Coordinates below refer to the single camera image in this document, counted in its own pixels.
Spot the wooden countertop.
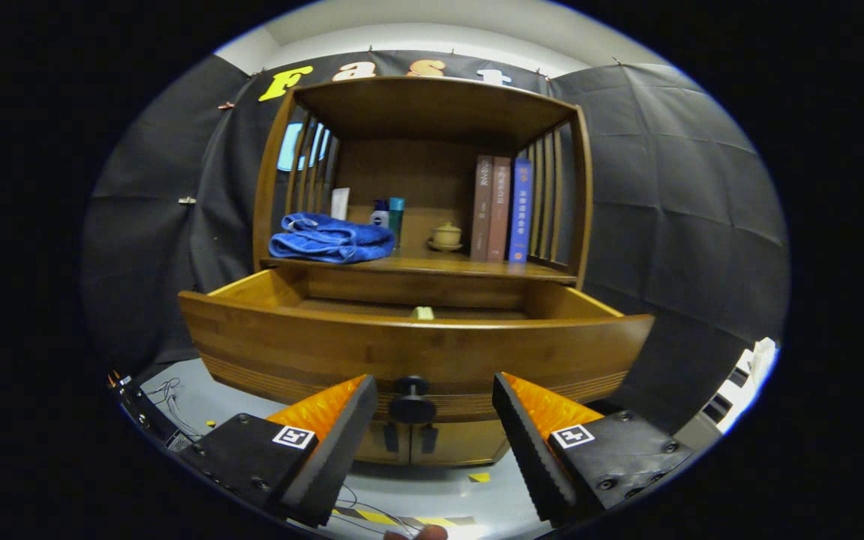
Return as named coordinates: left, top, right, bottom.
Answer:
left=261, top=251, right=577, bottom=284

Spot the wooden drawer with black knob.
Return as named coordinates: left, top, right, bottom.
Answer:
left=178, top=266, right=656, bottom=425

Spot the reddish brown book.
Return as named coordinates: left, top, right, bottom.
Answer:
left=487, top=156, right=512, bottom=262

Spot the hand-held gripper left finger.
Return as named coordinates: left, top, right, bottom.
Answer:
left=177, top=373, right=379, bottom=528

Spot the blue book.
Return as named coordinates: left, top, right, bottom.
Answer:
left=508, top=157, right=533, bottom=264

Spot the white object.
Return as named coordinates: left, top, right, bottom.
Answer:
left=673, top=337, right=779, bottom=451

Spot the dark brown book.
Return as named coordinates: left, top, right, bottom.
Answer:
left=470, top=155, right=494, bottom=262

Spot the tan lidded teacup with saucer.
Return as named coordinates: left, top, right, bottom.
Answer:
left=427, top=221, right=465, bottom=253

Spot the black floor device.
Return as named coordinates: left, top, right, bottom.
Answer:
left=108, top=373, right=193, bottom=451

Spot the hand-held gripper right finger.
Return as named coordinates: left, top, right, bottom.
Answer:
left=492, top=371, right=695, bottom=526

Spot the yellow and black floor tape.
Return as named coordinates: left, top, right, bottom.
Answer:
left=331, top=508, right=478, bottom=528

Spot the brown wooden cabinet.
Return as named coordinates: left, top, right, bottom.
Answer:
left=177, top=75, right=656, bottom=467

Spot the wooden cabinet door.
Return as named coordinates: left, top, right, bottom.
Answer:
left=353, top=420, right=414, bottom=466
left=409, top=418, right=512, bottom=467

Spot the black backdrop cloth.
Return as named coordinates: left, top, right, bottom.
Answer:
left=81, top=51, right=789, bottom=432

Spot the folded blue towel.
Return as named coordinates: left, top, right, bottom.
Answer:
left=268, top=212, right=396, bottom=264

